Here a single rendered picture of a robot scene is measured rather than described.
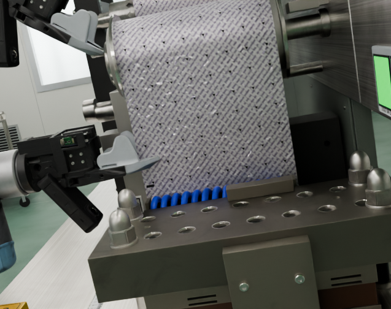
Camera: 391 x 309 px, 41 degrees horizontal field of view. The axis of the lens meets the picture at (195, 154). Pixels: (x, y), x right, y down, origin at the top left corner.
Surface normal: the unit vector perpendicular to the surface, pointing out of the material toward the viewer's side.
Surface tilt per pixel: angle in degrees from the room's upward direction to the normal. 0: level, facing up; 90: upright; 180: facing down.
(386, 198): 90
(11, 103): 90
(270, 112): 90
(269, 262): 90
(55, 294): 0
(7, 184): 100
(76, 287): 0
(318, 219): 0
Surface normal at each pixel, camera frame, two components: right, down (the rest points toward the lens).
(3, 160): -0.18, -0.54
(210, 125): -0.07, 0.22
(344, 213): -0.18, -0.96
